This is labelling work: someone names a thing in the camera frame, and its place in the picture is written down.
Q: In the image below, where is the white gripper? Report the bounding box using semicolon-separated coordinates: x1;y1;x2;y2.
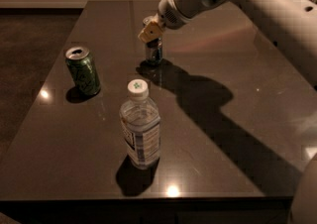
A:
138;0;225;44

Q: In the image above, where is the green soda can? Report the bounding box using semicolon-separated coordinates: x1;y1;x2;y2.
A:
64;47;101;96

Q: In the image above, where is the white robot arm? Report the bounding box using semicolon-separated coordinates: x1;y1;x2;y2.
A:
139;0;317;87

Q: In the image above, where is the blue silver redbull can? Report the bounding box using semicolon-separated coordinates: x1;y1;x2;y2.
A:
142;16;163;66

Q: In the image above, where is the clear plastic water bottle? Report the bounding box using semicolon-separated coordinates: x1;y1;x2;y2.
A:
119;79;160;169

